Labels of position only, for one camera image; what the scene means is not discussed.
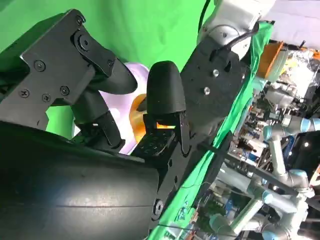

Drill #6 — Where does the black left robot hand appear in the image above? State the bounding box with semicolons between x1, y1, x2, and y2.
179;38;251;151

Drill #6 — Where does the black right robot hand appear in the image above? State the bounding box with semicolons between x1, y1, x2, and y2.
0;9;193;240

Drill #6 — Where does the orange and white bread roll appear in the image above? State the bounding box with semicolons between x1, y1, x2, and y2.
129;93;176;142

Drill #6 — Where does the orange storage box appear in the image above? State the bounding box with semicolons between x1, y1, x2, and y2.
256;41;285;79

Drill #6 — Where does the dark metal bar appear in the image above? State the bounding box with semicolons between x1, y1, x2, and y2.
197;142;304;199

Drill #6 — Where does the clear plastic container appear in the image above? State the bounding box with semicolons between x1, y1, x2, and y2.
269;49;294;83

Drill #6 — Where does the lilac plate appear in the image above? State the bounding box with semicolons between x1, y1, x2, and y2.
98;62;151;156

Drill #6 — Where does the green table cloth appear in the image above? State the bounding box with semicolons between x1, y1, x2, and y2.
0;0;275;240

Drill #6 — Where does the black monitor screen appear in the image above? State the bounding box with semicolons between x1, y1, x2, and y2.
294;130;320;177

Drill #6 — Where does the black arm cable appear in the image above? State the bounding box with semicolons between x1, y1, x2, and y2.
214;21;261;55

